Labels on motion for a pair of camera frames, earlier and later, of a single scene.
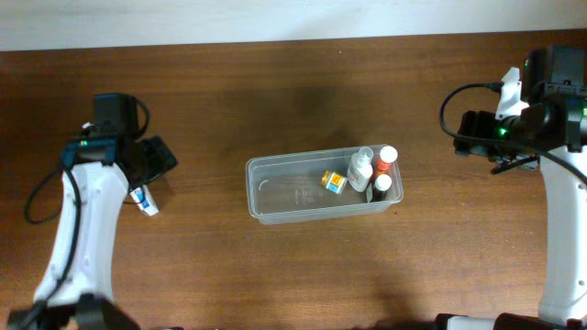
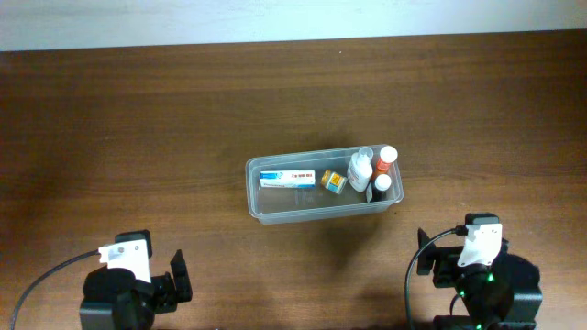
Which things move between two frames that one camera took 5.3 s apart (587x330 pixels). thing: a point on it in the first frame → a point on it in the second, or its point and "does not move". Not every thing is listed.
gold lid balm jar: (334, 181) does not move
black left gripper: (159, 156) → (168, 286)
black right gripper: (474, 133) → (443, 264)
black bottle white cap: (382, 183) does not move
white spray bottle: (359, 170) does not move
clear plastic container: (323, 184) does not move
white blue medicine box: (145, 200) → (287, 179)
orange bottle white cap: (387, 155) does not move
